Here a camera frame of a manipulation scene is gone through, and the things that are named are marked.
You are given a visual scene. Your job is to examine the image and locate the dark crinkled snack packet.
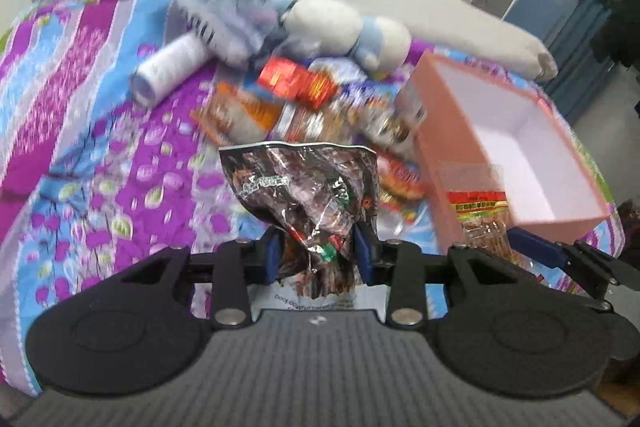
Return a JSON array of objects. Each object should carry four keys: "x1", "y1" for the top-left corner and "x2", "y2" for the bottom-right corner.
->
[{"x1": 219, "y1": 141, "x2": 381, "y2": 310}]

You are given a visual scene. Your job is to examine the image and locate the grey long pillow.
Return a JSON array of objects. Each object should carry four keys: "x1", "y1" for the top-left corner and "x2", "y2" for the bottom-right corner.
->
[{"x1": 260, "y1": 0, "x2": 558, "y2": 80}]

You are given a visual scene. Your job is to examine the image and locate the blue curtain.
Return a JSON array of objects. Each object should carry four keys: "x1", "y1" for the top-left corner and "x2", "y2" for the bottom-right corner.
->
[{"x1": 545, "y1": 0, "x2": 617, "y2": 75}]

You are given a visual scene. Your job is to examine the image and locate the red foil packet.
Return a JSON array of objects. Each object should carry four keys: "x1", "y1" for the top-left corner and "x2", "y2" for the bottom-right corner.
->
[{"x1": 257, "y1": 57, "x2": 342, "y2": 108}]

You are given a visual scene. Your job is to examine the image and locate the blue wall panel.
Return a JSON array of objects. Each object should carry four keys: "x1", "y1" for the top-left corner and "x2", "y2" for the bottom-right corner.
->
[{"x1": 520, "y1": 0, "x2": 566, "y2": 38}]

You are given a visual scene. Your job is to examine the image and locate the white plush toy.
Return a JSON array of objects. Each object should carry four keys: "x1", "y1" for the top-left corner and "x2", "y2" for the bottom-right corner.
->
[{"x1": 282, "y1": 0, "x2": 412, "y2": 72}]

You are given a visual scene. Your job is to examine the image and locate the orange snack packet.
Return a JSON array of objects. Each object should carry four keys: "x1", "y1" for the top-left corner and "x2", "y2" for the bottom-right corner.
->
[{"x1": 197, "y1": 82, "x2": 286, "y2": 142}]

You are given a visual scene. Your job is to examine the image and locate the floral purple bedsheet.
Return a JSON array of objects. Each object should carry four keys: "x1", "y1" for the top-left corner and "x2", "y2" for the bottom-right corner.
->
[{"x1": 0, "y1": 0, "x2": 626, "y2": 398}]

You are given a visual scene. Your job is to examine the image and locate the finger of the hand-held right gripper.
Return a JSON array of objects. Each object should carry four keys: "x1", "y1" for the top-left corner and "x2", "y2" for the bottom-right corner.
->
[{"x1": 507, "y1": 228, "x2": 640, "y2": 314}]

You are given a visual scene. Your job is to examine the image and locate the clear red-label snack packet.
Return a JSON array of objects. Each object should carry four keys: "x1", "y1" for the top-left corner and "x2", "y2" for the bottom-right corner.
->
[{"x1": 439, "y1": 163, "x2": 521, "y2": 270}]

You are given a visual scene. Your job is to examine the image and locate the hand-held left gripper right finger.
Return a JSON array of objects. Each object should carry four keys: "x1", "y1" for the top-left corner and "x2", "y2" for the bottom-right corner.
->
[{"x1": 351, "y1": 225, "x2": 531, "y2": 330}]

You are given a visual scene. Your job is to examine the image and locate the pile of snack packets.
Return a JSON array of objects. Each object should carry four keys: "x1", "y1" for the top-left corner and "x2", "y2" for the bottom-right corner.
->
[{"x1": 192, "y1": 56, "x2": 431, "y2": 228}]

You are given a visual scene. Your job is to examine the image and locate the white cylinder container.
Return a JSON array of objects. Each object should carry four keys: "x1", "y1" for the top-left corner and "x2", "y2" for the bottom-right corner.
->
[{"x1": 129, "y1": 33, "x2": 210, "y2": 108}]

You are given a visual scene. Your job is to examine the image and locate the pink cardboard box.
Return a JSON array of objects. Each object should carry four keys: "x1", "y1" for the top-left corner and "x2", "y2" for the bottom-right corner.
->
[{"x1": 409, "y1": 51, "x2": 613, "y2": 253}]

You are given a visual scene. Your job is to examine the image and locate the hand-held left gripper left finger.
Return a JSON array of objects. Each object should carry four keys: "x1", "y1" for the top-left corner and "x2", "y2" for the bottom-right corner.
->
[{"x1": 122, "y1": 226, "x2": 287, "y2": 329}]

